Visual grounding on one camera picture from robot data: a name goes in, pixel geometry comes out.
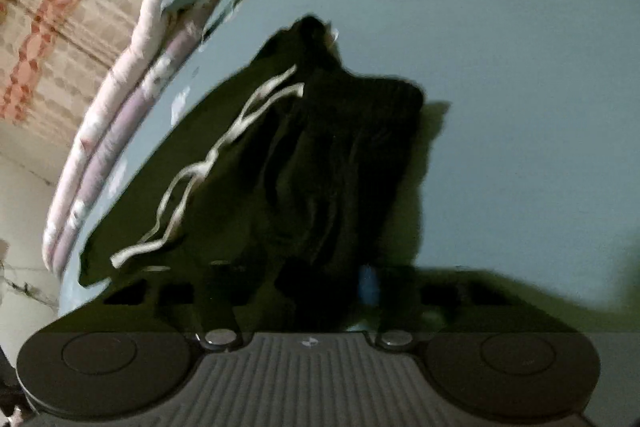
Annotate purple floral quilt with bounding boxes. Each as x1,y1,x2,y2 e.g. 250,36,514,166
52,22,201,278

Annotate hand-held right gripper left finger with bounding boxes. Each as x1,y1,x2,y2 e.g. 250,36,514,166
55,262,243,351

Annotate black pants with white drawstring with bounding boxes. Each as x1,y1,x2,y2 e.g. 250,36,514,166
77,14,426,333

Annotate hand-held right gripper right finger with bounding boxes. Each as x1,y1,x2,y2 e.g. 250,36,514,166
357,263,566,352

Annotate pink floral quilt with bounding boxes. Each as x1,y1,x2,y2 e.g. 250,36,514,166
42,0,193,270

